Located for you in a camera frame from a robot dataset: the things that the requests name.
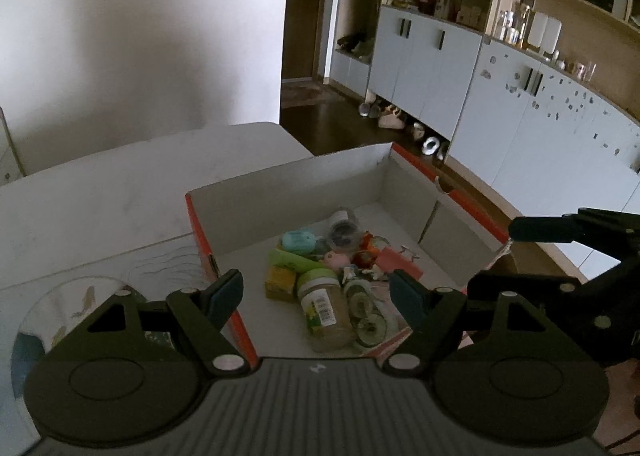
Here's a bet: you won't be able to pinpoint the white canister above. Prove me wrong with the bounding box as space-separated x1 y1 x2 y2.
527 11 562 53

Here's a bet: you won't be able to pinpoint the silver shoe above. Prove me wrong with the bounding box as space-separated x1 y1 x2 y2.
422 136 449 160

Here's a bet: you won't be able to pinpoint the red cardboard box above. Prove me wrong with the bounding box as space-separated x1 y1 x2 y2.
185 142 517 373

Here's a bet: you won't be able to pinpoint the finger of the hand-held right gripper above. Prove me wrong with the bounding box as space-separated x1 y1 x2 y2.
467 272 601 323
509 208 640 260

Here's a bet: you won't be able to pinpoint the doormat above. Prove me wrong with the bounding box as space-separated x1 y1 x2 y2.
281 83 332 110

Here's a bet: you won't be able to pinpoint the glass jar with green lid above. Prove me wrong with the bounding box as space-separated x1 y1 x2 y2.
295 267 354 353

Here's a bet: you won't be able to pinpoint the grey white oval container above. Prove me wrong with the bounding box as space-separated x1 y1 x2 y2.
345 281 392 348

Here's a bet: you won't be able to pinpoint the pink and blue plush toy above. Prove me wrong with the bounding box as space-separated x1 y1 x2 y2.
320 251 352 270

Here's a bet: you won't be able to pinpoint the red orange toy keychain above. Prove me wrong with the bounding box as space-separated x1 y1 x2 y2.
352 233 391 267

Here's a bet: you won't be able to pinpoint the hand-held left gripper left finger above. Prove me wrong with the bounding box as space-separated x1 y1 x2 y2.
87 269 252 378

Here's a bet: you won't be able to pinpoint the beige shoe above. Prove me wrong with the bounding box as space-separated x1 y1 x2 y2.
377 106 406 130

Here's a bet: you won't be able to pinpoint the dark wooden door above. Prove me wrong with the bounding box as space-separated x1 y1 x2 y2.
281 0 342 83

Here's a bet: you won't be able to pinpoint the small white figurine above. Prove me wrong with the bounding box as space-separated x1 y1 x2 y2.
342 266 388 288

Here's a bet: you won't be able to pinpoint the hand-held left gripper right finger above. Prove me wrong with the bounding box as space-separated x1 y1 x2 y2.
381 269 552 379

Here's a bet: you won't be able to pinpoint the yellow box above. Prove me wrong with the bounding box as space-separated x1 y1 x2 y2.
263 263 301 303

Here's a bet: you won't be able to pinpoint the white wall cabinet unit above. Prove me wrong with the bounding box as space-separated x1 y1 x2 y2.
327 0 640 259

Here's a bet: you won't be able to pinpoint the glass storage jars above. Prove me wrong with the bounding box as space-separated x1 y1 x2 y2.
495 5 532 45

